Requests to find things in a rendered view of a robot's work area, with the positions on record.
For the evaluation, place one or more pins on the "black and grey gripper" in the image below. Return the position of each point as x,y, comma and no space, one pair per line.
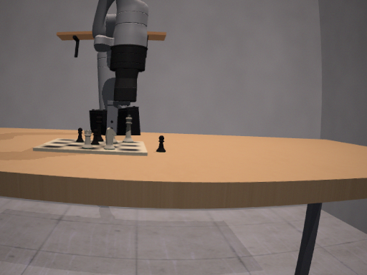
128,55

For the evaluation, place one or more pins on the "white knight chess piece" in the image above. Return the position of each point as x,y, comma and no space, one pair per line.
109,139

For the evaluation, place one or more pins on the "black and cream chessboard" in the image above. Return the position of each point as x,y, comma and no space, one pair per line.
61,145

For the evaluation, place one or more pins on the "white rook chess piece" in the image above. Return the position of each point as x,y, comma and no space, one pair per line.
87,144

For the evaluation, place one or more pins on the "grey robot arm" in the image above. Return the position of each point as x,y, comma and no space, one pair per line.
134,11

